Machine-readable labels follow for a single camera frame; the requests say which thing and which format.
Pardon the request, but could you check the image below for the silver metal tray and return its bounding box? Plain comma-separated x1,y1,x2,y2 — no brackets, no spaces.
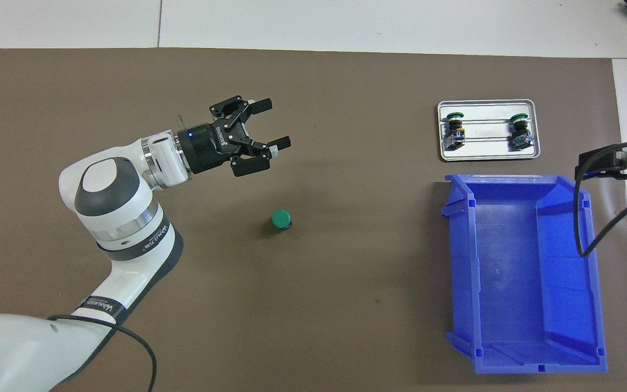
437,99,542,163

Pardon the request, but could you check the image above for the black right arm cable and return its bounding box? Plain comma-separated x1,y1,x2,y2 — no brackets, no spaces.
574,139,627,256

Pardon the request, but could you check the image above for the green push button switch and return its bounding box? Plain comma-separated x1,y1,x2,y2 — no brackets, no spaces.
508,113,536,151
270,210,295,235
443,111,465,151

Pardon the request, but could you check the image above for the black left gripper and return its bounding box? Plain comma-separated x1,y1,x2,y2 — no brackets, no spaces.
176,95,292,179

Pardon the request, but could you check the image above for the blue plastic storage bin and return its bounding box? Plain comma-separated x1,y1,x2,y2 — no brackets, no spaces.
440,173,608,375

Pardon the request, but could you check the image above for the brown table mat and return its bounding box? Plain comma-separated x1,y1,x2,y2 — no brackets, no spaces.
0,47,627,392

